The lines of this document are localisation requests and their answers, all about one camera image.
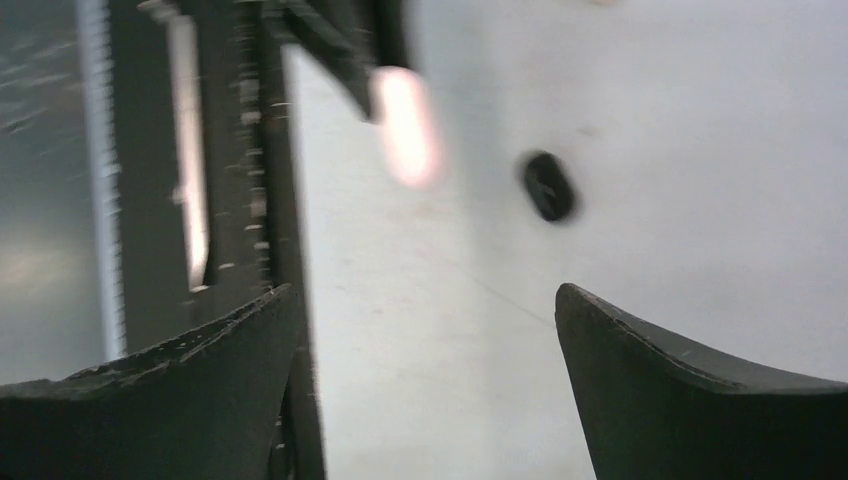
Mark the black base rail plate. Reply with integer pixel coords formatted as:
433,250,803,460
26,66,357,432
109,0,327,480

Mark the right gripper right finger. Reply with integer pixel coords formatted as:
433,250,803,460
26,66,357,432
555,284,847,479

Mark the black earbud charging case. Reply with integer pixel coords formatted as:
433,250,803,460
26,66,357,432
520,150,579,223

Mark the white earbud charging case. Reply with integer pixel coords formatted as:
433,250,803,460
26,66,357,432
370,66,443,189

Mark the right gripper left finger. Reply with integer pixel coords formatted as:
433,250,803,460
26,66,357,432
1,286,299,479

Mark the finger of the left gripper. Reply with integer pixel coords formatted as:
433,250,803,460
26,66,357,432
264,0,383,121

